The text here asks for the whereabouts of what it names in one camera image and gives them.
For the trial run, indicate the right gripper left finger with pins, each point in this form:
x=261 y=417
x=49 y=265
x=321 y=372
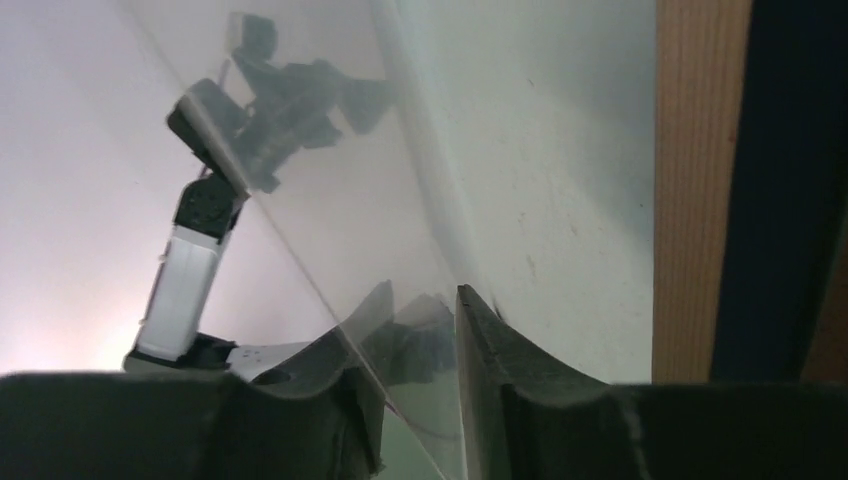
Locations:
x=314 y=415

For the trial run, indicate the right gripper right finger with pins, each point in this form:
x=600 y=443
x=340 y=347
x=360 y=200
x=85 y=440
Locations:
x=527 y=415

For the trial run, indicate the wooden picture frame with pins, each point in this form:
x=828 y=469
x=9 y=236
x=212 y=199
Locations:
x=751 y=186

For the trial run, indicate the clear glass pane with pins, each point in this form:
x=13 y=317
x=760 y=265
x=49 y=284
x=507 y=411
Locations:
x=371 y=199

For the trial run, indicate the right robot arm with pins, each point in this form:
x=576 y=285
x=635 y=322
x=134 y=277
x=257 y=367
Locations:
x=206 y=216

